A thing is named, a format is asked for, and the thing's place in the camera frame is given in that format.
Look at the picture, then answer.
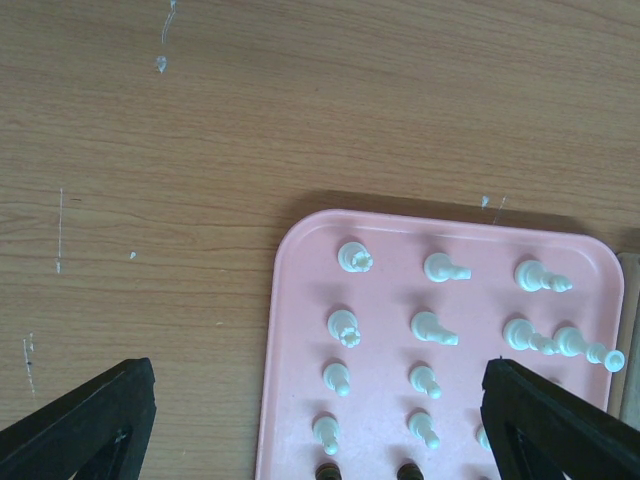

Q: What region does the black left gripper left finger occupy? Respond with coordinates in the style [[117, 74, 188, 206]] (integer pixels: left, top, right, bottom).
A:
[[1, 358, 156, 479]]

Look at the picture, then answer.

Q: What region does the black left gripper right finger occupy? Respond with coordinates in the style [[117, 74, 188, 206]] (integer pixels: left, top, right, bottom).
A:
[[481, 358, 639, 479]]

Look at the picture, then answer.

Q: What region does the white queen piece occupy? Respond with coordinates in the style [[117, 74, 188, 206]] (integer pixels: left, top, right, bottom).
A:
[[553, 327, 626, 373]]

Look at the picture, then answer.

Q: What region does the white king piece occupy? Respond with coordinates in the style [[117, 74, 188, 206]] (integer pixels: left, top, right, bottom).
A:
[[514, 260, 573, 293]]

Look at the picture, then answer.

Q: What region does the white bishop back row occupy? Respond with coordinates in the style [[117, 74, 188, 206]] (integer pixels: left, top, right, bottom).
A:
[[423, 252, 472, 283]]

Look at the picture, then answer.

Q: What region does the black chess piece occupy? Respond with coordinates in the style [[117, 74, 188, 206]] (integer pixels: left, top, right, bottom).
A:
[[315, 462, 342, 480], [396, 462, 424, 480]]

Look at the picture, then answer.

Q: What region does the white pawn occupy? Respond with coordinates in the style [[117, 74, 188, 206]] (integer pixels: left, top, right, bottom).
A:
[[475, 425, 491, 451], [409, 365, 442, 399], [323, 362, 350, 397], [312, 415, 340, 455], [408, 411, 440, 450]]

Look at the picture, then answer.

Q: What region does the wooden chessboard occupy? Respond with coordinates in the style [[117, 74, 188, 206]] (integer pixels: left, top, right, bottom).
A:
[[607, 253, 639, 430]]

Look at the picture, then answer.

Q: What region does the white bishop second row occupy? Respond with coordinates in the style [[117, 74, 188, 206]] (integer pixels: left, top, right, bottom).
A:
[[503, 318, 560, 355]]

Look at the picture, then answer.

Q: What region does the white knight second row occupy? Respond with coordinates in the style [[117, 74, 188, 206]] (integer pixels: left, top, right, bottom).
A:
[[410, 311, 459, 346]]

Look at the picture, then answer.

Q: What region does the pink plastic tray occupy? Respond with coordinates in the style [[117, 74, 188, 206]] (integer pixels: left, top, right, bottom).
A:
[[255, 210, 624, 479]]

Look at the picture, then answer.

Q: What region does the white rook second row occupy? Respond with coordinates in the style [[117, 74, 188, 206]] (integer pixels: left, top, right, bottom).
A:
[[327, 309, 361, 348]]

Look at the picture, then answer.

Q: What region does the white rook back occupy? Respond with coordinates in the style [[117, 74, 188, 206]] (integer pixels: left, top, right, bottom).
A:
[[337, 241, 374, 273]]

